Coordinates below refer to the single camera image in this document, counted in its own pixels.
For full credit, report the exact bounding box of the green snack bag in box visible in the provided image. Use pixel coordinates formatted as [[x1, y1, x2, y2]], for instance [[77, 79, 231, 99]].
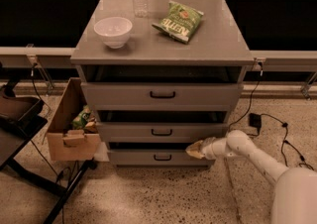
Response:
[[71, 105, 91, 130]]

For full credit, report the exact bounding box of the black cable left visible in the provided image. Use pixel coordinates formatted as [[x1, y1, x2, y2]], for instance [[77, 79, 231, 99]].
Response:
[[29, 62, 72, 224]]

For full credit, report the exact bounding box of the grey drawer cabinet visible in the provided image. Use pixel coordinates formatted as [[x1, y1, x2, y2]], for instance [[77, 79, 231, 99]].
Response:
[[69, 0, 256, 169]]

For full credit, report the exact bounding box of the green chip bag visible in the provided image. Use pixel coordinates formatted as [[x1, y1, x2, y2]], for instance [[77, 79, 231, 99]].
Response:
[[152, 0, 204, 44]]

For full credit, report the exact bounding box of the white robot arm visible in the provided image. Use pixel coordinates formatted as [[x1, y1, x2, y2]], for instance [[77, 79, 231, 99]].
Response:
[[186, 130, 317, 224]]

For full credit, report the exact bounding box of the black power adapter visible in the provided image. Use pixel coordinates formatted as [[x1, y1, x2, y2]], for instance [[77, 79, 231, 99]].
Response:
[[249, 113, 262, 129]]

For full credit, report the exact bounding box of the cardboard box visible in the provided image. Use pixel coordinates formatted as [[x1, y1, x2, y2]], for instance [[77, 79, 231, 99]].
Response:
[[46, 78, 101, 161]]

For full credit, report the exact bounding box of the grey bottom drawer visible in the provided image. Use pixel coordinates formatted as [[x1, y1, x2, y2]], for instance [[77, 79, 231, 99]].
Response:
[[109, 142, 214, 167]]

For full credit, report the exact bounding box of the white ceramic bowl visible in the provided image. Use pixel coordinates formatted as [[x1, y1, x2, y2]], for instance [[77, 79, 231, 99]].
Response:
[[94, 17, 133, 49]]

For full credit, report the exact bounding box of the grey top drawer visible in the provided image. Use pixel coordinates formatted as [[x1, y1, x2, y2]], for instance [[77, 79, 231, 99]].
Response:
[[81, 82, 243, 111]]

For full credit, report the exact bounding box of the black floor cable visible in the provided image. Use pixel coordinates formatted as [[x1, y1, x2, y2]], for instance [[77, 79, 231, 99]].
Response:
[[227, 62, 317, 172]]

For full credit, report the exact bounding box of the grey drawer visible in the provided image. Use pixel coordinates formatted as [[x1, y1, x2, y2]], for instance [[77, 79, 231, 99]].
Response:
[[97, 110, 228, 143], [109, 142, 214, 167], [81, 82, 243, 111]]

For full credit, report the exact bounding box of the black table stand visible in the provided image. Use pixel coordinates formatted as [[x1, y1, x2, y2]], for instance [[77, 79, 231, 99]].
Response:
[[0, 82, 97, 224]]

